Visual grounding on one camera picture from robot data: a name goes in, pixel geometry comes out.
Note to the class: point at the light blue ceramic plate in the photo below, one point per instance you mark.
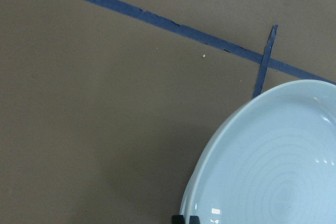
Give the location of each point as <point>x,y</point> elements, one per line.
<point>267,166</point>

